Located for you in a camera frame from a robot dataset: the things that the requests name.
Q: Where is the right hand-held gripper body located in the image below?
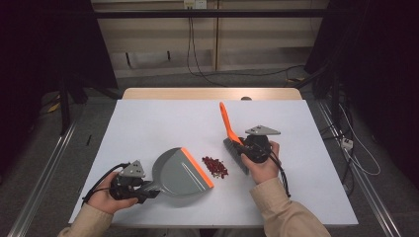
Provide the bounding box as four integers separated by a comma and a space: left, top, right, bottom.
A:
241, 124, 282, 164

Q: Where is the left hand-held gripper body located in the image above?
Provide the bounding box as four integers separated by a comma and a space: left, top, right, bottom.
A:
109, 159, 149, 202

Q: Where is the orange brush with grey bristles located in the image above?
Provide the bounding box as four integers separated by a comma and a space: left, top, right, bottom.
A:
218, 101, 251, 176

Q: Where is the group of red beans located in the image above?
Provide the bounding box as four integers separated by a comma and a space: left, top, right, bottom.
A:
201, 155, 229, 180

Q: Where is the grey dustpan with orange edge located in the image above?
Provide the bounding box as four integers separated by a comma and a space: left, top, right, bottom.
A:
144, 146, 215, 199

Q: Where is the person's right hand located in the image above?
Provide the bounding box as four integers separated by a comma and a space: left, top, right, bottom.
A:
240, 140, 281, 186

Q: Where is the person's left hand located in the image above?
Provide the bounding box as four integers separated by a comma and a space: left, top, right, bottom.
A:
87, 171, 139, 215

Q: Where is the white table board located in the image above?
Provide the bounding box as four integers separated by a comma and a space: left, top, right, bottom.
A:
68, 98, 360, 229

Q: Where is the wooden table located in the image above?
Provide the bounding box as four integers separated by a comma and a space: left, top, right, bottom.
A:
122, 87, 303, 101

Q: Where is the white power adapter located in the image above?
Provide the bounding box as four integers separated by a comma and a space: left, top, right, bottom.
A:
340, 137, 355, 151

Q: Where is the black metal stand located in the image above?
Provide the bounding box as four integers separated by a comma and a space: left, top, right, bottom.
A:
58, 76, 72, 136

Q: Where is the black horizontal bar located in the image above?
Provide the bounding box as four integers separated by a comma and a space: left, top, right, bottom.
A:
93, 9, 330, 19

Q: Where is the black curtain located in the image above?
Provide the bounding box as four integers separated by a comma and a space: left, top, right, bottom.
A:
0, 0, 119, 177
304, 0, 419, 189

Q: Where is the left hand-held gripper black cable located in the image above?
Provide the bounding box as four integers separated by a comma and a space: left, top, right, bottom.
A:
81, 162, 131, 207

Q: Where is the hand-held gripper black cable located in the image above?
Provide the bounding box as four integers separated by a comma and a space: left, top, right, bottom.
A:
81, 162, 131, 207
260, 144, 293, 198

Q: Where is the right hand-held gripper black cable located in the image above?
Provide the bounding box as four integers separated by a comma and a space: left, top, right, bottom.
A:
260, 144, 293, 198

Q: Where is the black hanging cable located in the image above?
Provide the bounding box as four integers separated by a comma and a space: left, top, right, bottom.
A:
185, 16, 228, 89
190, 16, 306, 78

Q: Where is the aluminium floor rail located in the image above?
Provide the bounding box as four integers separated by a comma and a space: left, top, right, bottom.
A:
6, 120, 79, 237
315, 100, 403, 237

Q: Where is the black floor cable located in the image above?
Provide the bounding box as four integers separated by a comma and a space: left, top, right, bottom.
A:
324, 98, 356, 196

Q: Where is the white cable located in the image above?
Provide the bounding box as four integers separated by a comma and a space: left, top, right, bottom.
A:
338, 103, 382, 177

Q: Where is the white wall socket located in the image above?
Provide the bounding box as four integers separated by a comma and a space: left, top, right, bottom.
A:
183, 0, 208, 10

